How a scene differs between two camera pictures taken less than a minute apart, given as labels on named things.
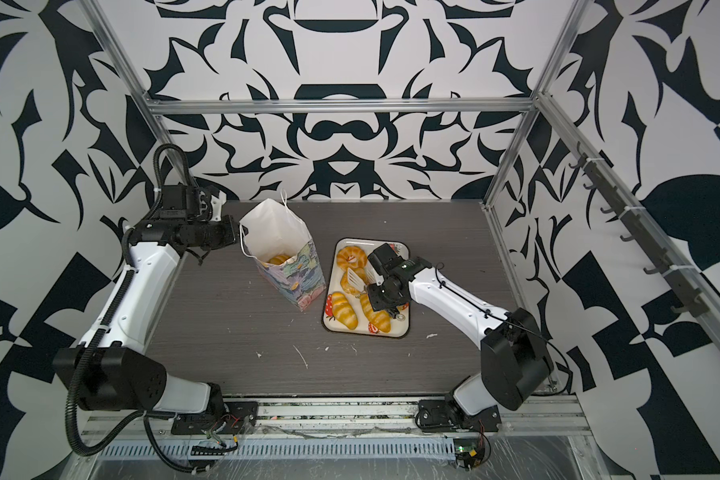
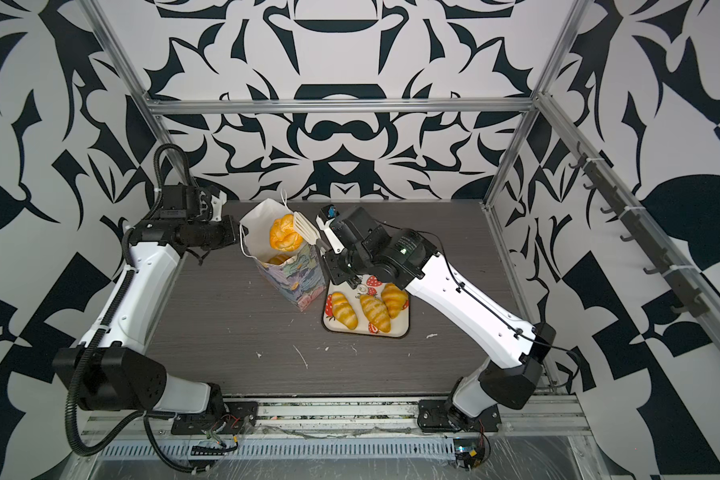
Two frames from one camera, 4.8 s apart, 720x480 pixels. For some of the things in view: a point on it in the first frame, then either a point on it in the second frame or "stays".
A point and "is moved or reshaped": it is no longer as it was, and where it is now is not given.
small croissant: x=279 y=259 stays
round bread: x=345 y=283 is moved or reshaped
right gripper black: x=375 y=302 → x=335 y=272
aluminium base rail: x=355 y=417 stays
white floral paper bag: x=287 y=261 stays
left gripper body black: x=217 y=237 stays
